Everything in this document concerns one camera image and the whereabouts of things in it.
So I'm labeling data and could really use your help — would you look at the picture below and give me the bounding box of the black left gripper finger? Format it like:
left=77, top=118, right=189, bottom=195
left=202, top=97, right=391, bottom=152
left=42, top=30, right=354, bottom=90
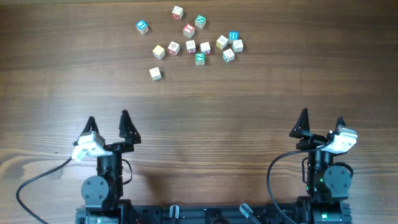
left=81, top=116, right=99, bottom=133
left=119, top=110, right=141, bottom=144

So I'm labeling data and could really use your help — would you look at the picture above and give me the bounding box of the white yellow edged block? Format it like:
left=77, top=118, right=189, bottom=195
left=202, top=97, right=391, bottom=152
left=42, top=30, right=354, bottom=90
left=149, top=67, right=162, bottom=80

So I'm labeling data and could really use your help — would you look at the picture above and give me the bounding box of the yellow top wooden block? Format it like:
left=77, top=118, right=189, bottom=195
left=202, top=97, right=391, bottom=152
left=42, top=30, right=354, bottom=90
left=152, top=45, right=165, bottom=60

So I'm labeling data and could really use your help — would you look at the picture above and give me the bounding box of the white fish wooden block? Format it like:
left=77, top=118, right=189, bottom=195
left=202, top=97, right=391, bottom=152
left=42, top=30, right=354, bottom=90
left=232, top=39, right=244, bottom=52

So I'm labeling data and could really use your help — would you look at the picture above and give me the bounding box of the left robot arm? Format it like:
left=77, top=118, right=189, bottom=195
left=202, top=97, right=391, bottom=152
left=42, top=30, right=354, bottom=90
left=75, top=110, right=142, bottom=224

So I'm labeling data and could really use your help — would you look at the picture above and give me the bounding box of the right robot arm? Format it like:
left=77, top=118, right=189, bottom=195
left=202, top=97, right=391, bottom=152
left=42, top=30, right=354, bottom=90
left=289, top=108, right=358, bottom=223

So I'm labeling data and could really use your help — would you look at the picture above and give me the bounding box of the red Q wooden block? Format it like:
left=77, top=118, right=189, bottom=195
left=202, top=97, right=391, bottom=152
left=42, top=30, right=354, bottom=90
left=167, top=41, right=180, bottom=55

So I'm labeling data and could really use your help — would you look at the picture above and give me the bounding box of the green Z wooden block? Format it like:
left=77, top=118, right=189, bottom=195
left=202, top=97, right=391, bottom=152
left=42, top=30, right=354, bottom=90
left=195, top=52, right=205, bottom=65

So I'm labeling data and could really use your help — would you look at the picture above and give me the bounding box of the green edged white block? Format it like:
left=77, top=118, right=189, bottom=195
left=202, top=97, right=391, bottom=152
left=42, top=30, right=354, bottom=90
left=222, top=49, right=235, bottom=63

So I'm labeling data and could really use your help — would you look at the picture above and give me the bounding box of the red nine wooden block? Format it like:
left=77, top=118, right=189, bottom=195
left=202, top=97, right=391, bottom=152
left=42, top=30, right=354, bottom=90
left=186, top=40, right=196, bottom=54

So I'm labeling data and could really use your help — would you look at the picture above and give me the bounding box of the blue letter block far left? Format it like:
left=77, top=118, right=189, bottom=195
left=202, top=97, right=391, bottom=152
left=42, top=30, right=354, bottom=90
left=136, top=20, right=149, bottom=35

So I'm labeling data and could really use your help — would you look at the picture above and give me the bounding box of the red A wooden block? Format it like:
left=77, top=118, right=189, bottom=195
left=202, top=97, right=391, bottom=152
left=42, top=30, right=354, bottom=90
left=200, top=42, right=211, bottom=55

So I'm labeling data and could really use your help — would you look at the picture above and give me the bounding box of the red I letter block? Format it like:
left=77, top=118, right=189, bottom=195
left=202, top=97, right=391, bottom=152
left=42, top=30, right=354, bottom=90
left=183, top=24, right=195, bottom=39

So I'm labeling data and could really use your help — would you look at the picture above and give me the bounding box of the blue H wooden block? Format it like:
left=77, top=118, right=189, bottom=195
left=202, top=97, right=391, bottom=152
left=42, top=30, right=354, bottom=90
left=228, top=31, right=239, bottom=44

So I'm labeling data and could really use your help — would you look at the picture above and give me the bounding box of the yellow K wooden block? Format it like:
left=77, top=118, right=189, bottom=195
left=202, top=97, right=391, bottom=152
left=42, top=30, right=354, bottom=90
left=216, top=35, right=229, bottom=50

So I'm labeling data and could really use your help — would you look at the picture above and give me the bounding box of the red letter block top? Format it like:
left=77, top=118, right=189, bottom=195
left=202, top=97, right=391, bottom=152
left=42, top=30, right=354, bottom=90
left=172, top=6, right=183, bottom=20

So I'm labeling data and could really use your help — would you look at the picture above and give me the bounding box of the green N letter block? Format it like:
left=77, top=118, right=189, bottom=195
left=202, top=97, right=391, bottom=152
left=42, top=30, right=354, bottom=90
left=195, top=14, right=206, bottom=29

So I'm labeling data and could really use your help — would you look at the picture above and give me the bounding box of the right black camera cable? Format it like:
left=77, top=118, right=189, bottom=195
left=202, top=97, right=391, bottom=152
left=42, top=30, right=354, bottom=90
left=266, top=141, right=332, bottom=224

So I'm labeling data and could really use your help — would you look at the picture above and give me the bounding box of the black camera cable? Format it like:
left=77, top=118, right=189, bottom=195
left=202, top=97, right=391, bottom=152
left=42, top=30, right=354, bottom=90
left=16, top=157, right=74, bottom=224
left=266, top=141, right=332, bottom=224

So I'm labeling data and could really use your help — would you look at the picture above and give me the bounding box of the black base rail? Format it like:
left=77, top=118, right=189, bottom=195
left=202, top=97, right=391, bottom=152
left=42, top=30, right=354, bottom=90
left=75, top=198, right=352, bottom=224

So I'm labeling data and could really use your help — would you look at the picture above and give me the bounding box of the left black camera cable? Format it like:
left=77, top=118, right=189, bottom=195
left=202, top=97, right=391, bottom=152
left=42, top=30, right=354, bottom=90
left=16, top=157, right=74, bottom=224

